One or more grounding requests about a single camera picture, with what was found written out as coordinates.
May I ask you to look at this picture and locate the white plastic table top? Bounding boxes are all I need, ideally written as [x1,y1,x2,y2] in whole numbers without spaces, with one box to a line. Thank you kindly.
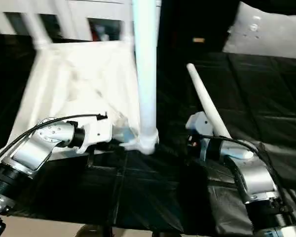
[6,40,160,161]

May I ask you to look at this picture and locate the white plastic table leg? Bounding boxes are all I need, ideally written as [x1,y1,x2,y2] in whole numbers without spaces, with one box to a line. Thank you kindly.
[122,19,135,44]
[132,0,161,149]
[21,12,52,50]
[186,63,232,139]

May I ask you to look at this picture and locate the black work mat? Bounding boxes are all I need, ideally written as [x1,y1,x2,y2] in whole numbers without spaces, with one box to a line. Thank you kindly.
[0,33,296,234]

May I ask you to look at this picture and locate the dark left robot foot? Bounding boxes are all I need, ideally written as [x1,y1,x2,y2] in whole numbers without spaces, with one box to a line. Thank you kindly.
[76,224,109,237]

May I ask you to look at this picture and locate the black box with gold label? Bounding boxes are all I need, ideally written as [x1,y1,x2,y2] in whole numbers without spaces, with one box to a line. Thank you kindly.
[160,0,240,54]

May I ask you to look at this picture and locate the white glass-door cabinet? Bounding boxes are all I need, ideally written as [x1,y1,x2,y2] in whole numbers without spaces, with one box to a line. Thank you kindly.
[0,0,161,42]

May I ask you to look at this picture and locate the grey cushion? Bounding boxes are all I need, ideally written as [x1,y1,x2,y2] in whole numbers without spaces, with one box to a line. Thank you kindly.
[223,1,296,60]

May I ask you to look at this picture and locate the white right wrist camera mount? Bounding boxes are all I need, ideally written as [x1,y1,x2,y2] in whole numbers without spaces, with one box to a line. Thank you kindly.
[185,111,214,161]

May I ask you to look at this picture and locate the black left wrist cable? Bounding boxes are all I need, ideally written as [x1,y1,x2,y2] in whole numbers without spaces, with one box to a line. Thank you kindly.
[0,113,108,168]

